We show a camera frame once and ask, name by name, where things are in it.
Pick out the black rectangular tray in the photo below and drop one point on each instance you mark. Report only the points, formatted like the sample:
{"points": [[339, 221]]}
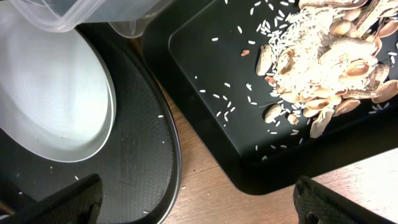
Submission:
{"points": [[204, 54]]}

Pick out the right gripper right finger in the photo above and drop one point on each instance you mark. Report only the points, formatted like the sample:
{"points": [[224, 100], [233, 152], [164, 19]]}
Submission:
{"points": [[315, 203]]}

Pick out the round black tray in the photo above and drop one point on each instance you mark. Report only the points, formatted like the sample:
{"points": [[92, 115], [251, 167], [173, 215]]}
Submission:
{"points": [[140, 165]]}

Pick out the clear plastic bin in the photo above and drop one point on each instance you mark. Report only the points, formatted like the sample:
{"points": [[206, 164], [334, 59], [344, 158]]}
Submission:
{"points": [[128, 18]]}

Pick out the peanut shells and rice waste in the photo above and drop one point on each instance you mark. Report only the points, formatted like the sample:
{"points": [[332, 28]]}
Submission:
{"points": [[296, 63]]}

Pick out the grey plate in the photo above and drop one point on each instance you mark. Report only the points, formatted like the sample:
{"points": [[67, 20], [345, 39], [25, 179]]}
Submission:
{"points": [[56, 93]]}

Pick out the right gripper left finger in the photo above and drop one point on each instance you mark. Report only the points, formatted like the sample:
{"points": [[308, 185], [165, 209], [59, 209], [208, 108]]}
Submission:
{"points": [[80, 202]]}

